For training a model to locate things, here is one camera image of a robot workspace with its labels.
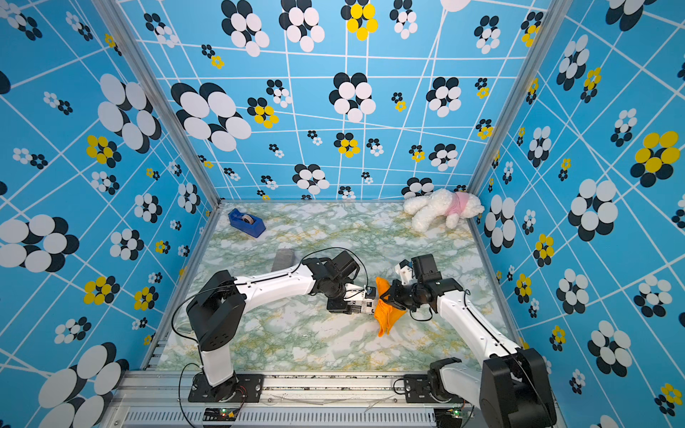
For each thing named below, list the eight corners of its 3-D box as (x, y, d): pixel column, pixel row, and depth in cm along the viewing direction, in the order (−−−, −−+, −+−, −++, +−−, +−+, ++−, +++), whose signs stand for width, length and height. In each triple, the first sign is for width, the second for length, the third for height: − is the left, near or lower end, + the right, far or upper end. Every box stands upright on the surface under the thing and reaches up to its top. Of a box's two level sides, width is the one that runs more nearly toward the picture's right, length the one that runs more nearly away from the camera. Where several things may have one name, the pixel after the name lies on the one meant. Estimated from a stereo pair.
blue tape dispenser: (230, 227, 113) (224, 216, 108) (239, 218, 116) (234, 207, 111) (257, 238, 109) (252, 228, 104) (266, 228, 112) (261, 218, 107)
